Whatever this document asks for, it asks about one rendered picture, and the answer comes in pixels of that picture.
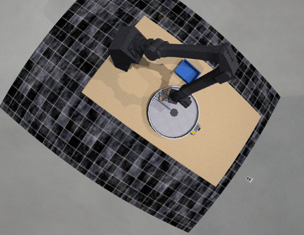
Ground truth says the blue crate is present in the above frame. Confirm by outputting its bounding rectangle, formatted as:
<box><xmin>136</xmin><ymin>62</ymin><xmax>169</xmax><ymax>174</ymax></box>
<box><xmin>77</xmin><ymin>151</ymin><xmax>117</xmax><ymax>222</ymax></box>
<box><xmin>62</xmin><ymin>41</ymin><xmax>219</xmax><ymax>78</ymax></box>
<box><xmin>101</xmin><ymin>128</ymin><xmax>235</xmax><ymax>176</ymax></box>
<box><xmin>173</xmin><ymin>59</ymin><xmax>201</xmax><ymax>83</ymax></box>

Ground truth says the grey round turntable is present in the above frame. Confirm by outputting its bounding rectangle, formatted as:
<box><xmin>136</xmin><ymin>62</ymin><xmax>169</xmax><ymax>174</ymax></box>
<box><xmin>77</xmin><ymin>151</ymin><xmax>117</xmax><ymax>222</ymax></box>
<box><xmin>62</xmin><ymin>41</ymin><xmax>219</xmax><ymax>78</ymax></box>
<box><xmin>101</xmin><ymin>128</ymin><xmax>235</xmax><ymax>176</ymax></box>
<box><xmin>147</xmin><ymin>86</ymin><xmax>200</xmax><ymax>139</ymax></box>

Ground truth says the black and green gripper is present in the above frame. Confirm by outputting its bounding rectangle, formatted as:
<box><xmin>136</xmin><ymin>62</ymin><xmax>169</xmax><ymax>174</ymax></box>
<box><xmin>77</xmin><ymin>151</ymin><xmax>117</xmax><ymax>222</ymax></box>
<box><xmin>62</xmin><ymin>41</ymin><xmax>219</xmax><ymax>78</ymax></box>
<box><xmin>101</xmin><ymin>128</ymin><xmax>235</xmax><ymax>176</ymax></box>
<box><xmin>168</xmin><ymin>89</ymin><xmax>178</xmax><ymax>105</ymax></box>

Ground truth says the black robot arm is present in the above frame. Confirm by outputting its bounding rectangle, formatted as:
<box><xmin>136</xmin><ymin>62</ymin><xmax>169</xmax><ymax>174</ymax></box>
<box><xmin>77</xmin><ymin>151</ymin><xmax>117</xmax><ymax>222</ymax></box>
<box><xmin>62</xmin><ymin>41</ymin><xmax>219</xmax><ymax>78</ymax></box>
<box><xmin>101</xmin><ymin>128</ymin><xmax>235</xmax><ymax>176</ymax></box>
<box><xmin>127</xmin><ymin>33</ymin><xmax>239</xmax><ymax>108</ymax></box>

